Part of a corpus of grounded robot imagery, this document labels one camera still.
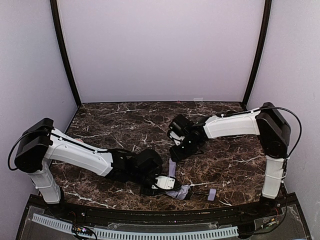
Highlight lavender and black folding umbrella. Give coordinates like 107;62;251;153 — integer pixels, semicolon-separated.
165;159;217;202

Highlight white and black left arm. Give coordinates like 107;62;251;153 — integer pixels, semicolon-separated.
10;118;175;205

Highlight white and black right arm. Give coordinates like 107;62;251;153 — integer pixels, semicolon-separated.
167;102;297;199

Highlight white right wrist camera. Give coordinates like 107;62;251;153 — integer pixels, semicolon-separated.
167;129;185;146

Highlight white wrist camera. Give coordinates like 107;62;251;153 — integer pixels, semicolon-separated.
151;175;182;192
167;129;185;146

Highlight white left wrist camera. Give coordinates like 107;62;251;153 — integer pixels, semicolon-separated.
151;175;182;192

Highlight grey slotted cable duct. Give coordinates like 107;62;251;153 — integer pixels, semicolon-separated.
31;213;239;240

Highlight black right corner post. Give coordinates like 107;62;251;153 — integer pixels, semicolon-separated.
241;0;273;110

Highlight black corner post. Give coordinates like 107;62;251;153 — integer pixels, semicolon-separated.
241;0;273;110
49;0;82;108

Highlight black left corner post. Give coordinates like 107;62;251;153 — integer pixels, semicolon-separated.
49;0;82;108

